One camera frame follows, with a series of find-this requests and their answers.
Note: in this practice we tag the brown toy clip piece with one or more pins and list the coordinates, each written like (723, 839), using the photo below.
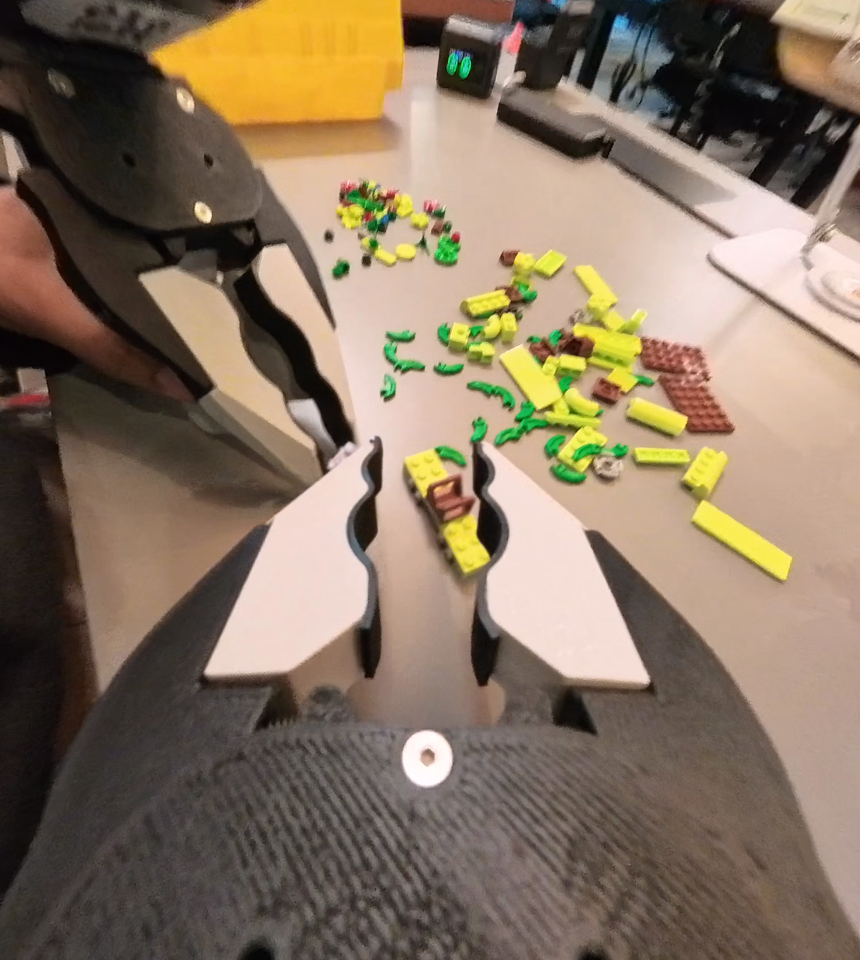
(456, 510)
(448, 487)

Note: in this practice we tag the small white toy plate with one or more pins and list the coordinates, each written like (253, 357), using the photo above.
(341, 456)

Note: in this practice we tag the black flat box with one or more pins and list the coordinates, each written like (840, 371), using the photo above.
(550, 124)

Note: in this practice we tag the person's left hand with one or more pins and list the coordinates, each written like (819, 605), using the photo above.
(25, 270)

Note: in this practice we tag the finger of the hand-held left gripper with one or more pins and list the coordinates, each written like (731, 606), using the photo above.
(205, 337)
(302, 315)

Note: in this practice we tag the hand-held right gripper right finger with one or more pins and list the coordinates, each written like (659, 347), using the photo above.
(557, 600)

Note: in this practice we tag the black charger green display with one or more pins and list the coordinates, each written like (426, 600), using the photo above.
(467, 64)

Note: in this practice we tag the pile of small toy pieces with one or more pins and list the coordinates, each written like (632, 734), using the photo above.
(370, 210)

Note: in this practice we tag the black power adapter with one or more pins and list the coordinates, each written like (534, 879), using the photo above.
(553, 45)

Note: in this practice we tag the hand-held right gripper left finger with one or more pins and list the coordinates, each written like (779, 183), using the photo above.
(295, 600)

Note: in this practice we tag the yellow and brown lego assembly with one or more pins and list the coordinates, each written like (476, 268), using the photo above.
(467, 551)

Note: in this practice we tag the pile of toy bricks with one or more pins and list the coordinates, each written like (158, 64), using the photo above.
(531, 375)

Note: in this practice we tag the white book stand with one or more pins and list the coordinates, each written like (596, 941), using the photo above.
(774, 277)

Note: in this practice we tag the yellow plastic bin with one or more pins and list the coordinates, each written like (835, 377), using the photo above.
(287, 67)

